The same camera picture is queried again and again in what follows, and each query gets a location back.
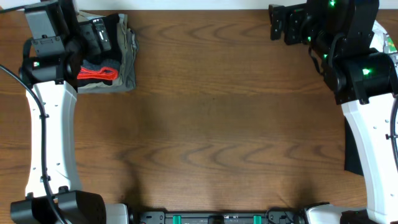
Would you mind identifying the black garment under right arm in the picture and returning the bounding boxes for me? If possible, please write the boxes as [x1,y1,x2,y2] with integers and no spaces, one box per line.
[344,118,364,176]

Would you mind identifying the folded khaki trousers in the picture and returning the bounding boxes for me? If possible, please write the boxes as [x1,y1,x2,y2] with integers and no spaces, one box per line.
[78,12,139,94]

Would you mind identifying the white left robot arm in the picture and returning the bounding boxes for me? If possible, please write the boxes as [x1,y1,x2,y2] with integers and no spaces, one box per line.
[10,19,130,223]

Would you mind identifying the folded grey trousers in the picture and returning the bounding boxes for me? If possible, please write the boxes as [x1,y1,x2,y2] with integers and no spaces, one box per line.
[78,28,139,94]

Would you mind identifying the white crumpled cloth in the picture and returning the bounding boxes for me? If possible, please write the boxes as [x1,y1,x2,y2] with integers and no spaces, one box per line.
[370,21,397,67]

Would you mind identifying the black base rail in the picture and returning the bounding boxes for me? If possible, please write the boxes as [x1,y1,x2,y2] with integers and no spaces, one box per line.
[130,208,306,224]

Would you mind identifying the black leggings with red waistband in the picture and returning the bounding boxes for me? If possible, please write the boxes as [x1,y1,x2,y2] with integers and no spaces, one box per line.
[78,14,123,87]

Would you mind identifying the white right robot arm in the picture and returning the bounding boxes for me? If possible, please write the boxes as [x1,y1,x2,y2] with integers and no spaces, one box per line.
[269,0,397,223]

